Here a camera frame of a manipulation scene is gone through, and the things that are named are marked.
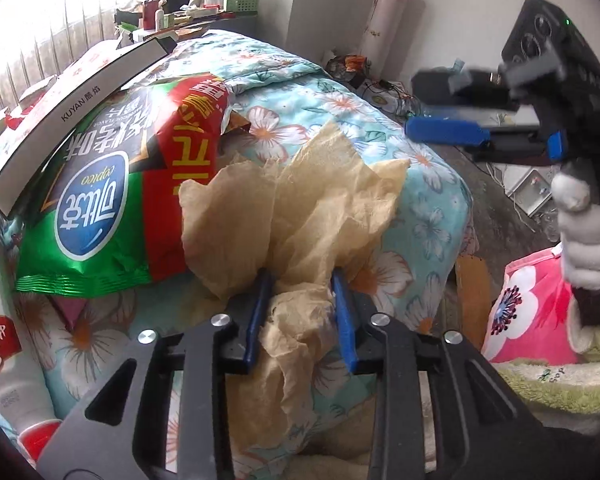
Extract white strawberry milk bottle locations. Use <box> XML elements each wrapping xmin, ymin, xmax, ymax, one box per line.
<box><xmin>0</xmin><ymin>217</ymin><xmax>60</xmax><ymax>462</ymax></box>

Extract beige paper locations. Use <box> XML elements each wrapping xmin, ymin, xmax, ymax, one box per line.
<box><xmin>178</xmin><ymin>123</ymin><xmax>408</xmax><ymax>452</ymax></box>

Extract white gloved right hand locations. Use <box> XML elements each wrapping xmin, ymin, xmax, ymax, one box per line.
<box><xmin>552</xmin><ymin>157</ymin><xmax>600</xmax><ymax>326</ymax></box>

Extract green white towel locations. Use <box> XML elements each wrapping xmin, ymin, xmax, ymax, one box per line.
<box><xmin>494</xmin><ymin>301</ymin><xmax>600</xmax><ymax>436</ymax></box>

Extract white water dispenser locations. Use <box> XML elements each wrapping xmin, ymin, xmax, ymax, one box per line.
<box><xmin>502</xmin><ymin>165</ymin><xmax>556</xmax><ymax>217</ymax></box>

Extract pink floral pillow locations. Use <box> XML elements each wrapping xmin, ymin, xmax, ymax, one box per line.
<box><xmin>481</xmin><ymin>245</ymin><xmax>578</xmax><ymax>365</ymax></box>

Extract floral teal blanket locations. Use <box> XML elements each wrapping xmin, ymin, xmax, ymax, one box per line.
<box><xmin>0</xmin><ymin>28</ymin><xmax>477</xmax><ymax>480</ymax></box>

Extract green red chip bag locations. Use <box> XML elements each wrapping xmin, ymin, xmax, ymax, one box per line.
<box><xmin>16</xmin><ymin>73</ymin><xmax>233</xmax><ymax>298</ymax></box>

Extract green wicker basket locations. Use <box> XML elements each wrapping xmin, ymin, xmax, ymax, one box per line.
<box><xmin>225</xmin><ymin>0</ymin><xmax>259</xmax><ymax>13</ymax></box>

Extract long white black box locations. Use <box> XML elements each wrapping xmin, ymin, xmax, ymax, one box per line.
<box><xmin>0</xmin><ymin>36</ymin><xmax>176</xmax><ymax>218</ymax></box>

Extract cluttered desk items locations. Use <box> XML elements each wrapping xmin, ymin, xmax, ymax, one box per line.
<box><xmin>114</xmin><ymin>0</ymin><xmax>258</xmax><ymax>42</ymax></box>

